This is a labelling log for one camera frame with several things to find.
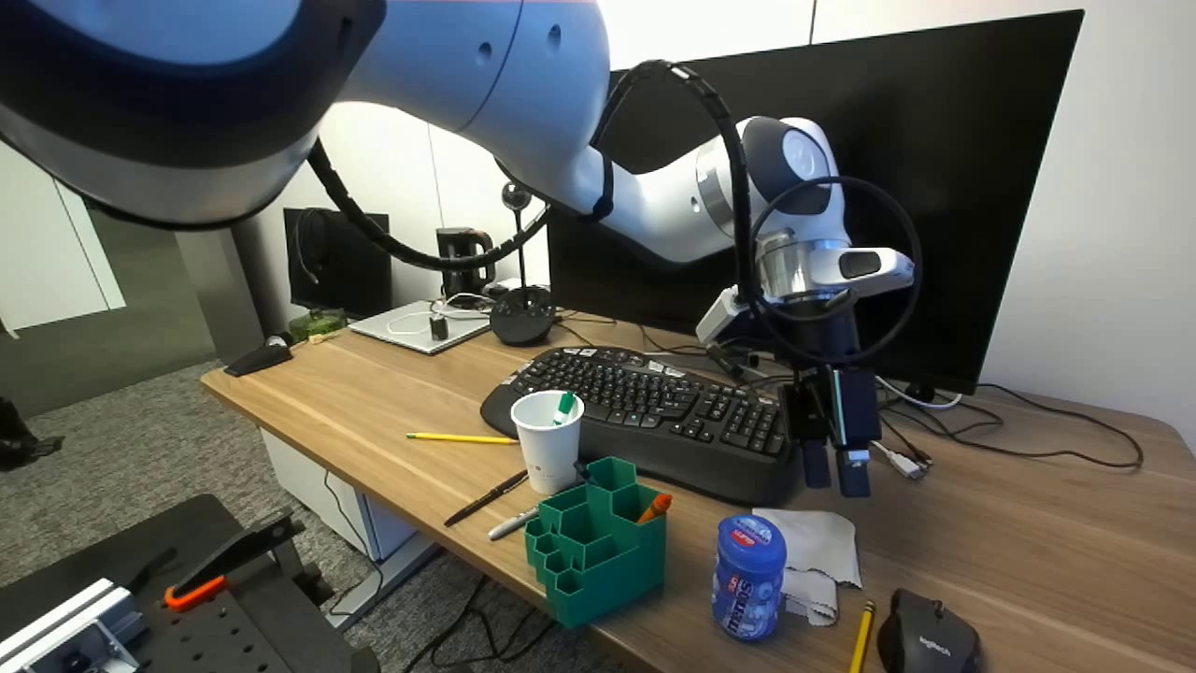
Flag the silver black marker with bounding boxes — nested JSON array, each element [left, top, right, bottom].
[[483, 505, 542, 546]]

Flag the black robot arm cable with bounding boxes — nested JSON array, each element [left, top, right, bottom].
[[303, 56, 928, 375]]

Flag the black desk cable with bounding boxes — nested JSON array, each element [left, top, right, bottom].
[[872, 378, 1149, 474]]

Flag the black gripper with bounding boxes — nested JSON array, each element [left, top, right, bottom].
[[742, 294, 888, 501]]

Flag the black computer mouse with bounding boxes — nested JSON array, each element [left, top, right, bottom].
[[876, 586, 988, 673]]

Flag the white crumpled cloth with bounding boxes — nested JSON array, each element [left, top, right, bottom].
[[746, 505, 867, 631]]

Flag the black webcam on stalk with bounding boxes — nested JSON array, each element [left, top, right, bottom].
[[485, 177, 562, 350]]

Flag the white drawer cabinet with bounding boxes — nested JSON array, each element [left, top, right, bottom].
[[257, 426, 426, 569]]

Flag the small black monitor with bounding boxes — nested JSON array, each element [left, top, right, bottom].
[[280, 205, 397, 322]]

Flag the flat black desk item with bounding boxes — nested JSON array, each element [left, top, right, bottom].
[[220, 334, 300, 380]]

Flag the white paper cup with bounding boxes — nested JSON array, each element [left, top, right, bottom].
[[507, 387, 585, 501]]

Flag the black orange bar clamp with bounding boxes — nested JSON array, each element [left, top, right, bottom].
[[156, 514, 306, 617]]

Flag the black keyboard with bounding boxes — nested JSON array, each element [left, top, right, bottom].
[[473, 345, 802, 510]]

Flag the aluminium profile rails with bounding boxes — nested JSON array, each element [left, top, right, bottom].
[[0, 572, 136, 673]]

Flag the black perforated cart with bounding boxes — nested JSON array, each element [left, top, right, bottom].
[[0, 491, 355, 673]]

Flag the blue lidded plastic container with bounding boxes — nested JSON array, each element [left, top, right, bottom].
[[705, 514, 791, 648]]

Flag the green honeycomb pen stand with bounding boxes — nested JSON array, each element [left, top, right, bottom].
[[521, 454, 673, 631]]

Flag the black pen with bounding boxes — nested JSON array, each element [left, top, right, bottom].
[[442, 466, 532, 531]]

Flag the yellow pencil green end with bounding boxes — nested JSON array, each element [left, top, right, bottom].
[[402, 426, 521, 450]]

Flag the black computer monitor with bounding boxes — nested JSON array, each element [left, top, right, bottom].
[[544, 6, 1089, 400]]

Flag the silver laptop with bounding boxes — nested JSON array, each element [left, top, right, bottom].
[[344, 294, 492, 358]]

